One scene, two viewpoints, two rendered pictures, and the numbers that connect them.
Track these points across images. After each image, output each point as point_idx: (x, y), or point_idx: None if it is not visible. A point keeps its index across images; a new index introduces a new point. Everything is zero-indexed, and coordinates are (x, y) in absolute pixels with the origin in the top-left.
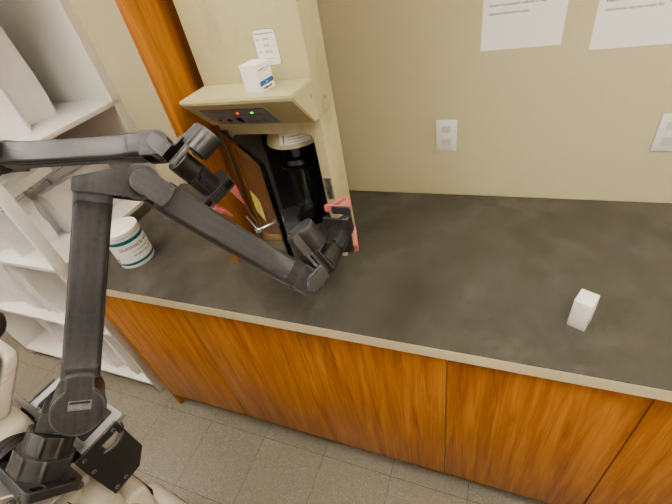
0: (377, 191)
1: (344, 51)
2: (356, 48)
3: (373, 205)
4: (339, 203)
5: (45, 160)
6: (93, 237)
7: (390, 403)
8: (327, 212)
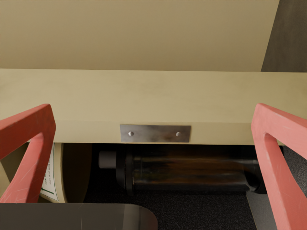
0: (276, 11)
1: (47, 34)
2: (40, 16)
3: (297, 21)
4: (24, 186)
5: None
6: None
7: None
8: None
